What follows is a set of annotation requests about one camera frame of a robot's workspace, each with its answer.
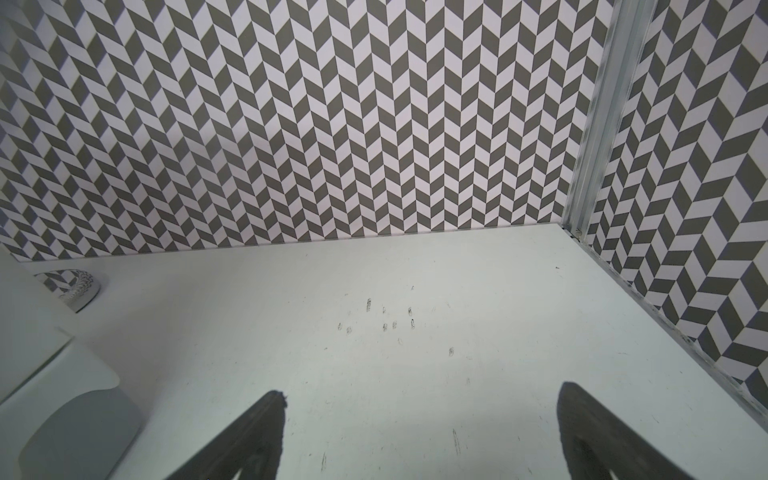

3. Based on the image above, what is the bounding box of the chrome wire cup rack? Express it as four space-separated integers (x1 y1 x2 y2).
34 269 101 313

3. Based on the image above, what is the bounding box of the aluminium corner post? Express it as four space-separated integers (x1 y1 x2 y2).
561 0 656 244

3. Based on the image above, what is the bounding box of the bamboo lid tissue box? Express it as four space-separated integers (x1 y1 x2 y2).
1 251 75 399

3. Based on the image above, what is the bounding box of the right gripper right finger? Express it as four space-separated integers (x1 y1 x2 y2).
557 382 691 479

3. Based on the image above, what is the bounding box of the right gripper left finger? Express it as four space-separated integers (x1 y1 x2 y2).
169 390 287 479

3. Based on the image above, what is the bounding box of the all white tissue box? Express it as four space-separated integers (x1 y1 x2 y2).
1 342 143 479

